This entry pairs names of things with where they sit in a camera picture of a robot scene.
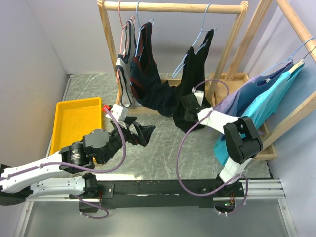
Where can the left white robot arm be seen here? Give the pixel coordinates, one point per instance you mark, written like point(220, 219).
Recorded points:
point(71, 170)

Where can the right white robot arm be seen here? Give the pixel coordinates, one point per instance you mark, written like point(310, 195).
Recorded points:
point(243, 142)

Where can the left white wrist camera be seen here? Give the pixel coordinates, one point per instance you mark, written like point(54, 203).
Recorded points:
point(118, 112)

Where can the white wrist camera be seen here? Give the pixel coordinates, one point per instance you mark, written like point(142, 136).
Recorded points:
point(118, 112)
point(199, 95)

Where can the blue wire hanger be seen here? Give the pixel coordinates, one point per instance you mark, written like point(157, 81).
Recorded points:
point(182, 63)

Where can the navy red-trimmed tank top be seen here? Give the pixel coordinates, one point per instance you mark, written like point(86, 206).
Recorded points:
point(145, 81)

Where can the black tank top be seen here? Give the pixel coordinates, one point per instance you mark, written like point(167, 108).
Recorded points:
point(193, 75)

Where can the wooden clothes rack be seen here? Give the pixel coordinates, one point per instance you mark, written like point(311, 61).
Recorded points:
point(239, 10)
point(260, 96)

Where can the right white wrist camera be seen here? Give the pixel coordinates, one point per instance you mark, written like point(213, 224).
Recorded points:
point(199, 95)

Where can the purple shirt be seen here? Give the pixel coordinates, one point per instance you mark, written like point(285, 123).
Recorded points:
point(234, 103)

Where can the pink wire hanger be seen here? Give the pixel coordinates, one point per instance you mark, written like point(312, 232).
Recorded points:
point(122, 34)

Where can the blue hanger on right rack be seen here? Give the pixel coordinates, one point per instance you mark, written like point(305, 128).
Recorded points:
point(290, 58)

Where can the yellow plastic tray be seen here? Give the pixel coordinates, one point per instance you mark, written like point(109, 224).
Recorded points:
point(75, 119)

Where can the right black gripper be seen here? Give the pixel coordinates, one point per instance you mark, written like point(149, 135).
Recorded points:
point(186, 117)

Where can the blue hanger with navy top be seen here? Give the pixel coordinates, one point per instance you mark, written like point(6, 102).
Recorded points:
point(139, 37)

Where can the wooden hanger on right rack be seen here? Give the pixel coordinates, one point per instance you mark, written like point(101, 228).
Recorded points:
point(296, 66)

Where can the white grey tank top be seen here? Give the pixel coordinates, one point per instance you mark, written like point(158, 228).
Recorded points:
point(123, 64)

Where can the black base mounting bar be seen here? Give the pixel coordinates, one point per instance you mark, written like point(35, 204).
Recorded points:
point(154, 193)

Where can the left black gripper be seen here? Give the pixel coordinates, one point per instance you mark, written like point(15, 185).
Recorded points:
point(144, 132)

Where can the turquoise shirt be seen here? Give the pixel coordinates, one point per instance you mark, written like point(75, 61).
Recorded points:
point(266, 101)

